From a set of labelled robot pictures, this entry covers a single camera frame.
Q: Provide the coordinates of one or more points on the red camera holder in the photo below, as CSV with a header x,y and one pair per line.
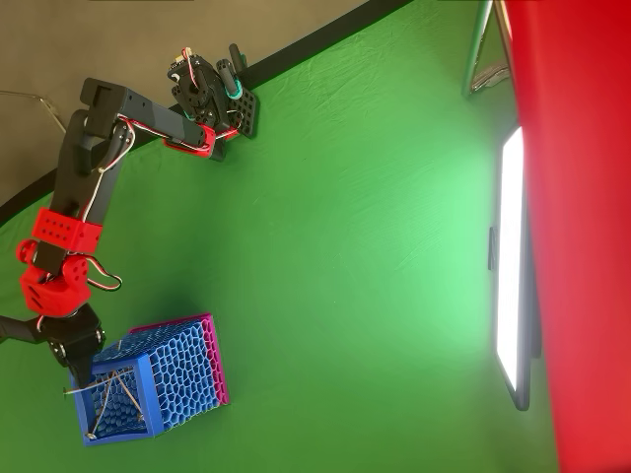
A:
x,y
591,197

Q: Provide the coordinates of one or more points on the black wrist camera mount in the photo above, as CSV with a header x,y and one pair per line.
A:
x,y
20,329

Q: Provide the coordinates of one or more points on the green cloth with black edge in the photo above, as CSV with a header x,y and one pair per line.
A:
x,y
345,246

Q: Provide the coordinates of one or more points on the chrome tube stand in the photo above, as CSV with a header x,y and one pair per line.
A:
x,y
475,49

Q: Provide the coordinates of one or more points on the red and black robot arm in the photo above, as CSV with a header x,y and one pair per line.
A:
x,y
148,111

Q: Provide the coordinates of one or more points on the blue and pink mesh basket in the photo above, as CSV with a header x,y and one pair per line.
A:
x,y
182,374

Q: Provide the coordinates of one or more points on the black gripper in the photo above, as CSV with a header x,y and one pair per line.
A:
x,y
74,340

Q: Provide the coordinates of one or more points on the black LED light panel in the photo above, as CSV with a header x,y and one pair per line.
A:
x,y
510,246

